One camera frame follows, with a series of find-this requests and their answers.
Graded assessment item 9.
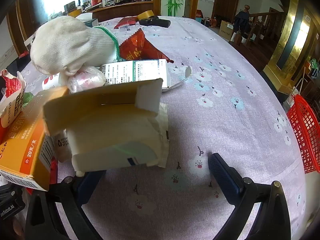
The white bottle with red label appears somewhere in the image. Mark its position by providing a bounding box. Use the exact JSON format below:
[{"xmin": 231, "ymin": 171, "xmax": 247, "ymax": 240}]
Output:
[{"xmin": 42, "ymin": 73, "xmax": 62, "ymax": 90}]

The white carton with brown inside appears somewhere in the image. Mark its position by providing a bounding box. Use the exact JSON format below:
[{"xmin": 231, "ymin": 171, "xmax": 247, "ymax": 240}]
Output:
[{"xmin": 42, "ymin": 78, "xmax": 164, "ymax": 178}]

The white blue medicine box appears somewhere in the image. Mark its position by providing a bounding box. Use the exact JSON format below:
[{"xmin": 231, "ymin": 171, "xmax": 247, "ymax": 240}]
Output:
[{"xmin": 99, "ymin": 59, "xmax": 192, "ymax": 93}]

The red plastic basket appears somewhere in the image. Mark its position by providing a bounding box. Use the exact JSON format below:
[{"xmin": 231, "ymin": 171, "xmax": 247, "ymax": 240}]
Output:
[{"xmin": 286, "ymin": 94, "xmax": 320, "ymax": 174}]

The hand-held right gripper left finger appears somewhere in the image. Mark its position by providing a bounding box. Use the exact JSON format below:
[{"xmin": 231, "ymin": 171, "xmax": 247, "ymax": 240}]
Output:
[{"xmin": 25, "ymin": 170, "xmax": 107, "ymax": 240}]

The red snack packet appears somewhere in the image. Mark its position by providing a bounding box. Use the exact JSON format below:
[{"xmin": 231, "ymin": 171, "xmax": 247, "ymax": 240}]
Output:
[{"xmin": 119, "ymin": 28, "xmax": 176, "ymax": 64}]

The gold pillar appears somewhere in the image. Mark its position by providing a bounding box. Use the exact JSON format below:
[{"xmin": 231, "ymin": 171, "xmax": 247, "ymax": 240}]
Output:
[{"xmin": 262, "ymin": 0, "xmax": 320, "ymax": 93}]

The brown cardboard box with label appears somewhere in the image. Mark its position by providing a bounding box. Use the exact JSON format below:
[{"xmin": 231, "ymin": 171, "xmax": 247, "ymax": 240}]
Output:
[{"xmin": 219, "ymin": 20, "xmax": 236, "ymax": 41}]

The dark jacket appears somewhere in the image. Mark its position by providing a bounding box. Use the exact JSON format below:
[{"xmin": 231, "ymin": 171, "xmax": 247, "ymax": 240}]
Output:
[{"xmin": 235, "ymin": 11, "xmax": 252, "ymax": 34}]

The dark red flat packet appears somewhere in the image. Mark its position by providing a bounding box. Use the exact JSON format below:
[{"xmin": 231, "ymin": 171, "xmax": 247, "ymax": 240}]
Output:
[{"xmin": 114, "ymin": 17, "xmax": 138, "ymax": 29}]

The brown tape roll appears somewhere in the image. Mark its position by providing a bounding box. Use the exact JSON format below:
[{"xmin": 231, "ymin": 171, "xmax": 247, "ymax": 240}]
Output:
[{"xmin": 138, "ymin": 10, "xmax": 155, "ymax": 20}]

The orange medicine box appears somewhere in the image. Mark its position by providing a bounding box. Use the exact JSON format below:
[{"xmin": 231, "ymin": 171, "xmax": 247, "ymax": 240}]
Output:
[{"xmin": 0, "ymin": 86, "xmax": 69, "ymax": 192}]

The torn red white packet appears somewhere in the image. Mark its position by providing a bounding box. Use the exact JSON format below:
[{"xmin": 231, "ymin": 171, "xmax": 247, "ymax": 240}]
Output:
[{"xmin": 0, "ymin": 69, "xmax": 27, "ymax": 133}]

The black case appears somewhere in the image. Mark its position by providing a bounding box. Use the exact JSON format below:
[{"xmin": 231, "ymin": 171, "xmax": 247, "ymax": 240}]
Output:
[{"xmin": 139, "ymin": 16, "xmax": 172, "ymax": 28}]

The white cotton glove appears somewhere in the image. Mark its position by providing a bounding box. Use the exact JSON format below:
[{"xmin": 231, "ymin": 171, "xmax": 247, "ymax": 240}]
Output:
[{"xmin": 29, "ymin": 16, "xmax": 120, "ymax": 77}]

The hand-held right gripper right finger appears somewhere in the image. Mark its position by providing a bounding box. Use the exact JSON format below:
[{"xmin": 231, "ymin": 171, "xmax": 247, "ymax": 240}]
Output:
[{"xmin": 207, "ymin": 152, "xmax": 292, "ymax": 240}]

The teal tissue box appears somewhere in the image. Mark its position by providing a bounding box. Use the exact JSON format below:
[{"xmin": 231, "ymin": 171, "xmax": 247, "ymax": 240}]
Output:
[{"xmin": 75, "ymin": 14, "xmax": 98, "ymax": 28}]

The purple floral tablecloth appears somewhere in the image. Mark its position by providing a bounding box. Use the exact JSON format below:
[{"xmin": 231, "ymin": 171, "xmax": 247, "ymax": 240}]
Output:
[{"xmin": 19, "ymin": 16, "xmax": 308, "ymax": 240}]

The wooden stair railing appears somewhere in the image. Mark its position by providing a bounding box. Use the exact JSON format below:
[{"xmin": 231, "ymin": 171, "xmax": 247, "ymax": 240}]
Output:
[{"xmin": 244, "ymin": 4, "xmax": 285, "ymax": 46}]

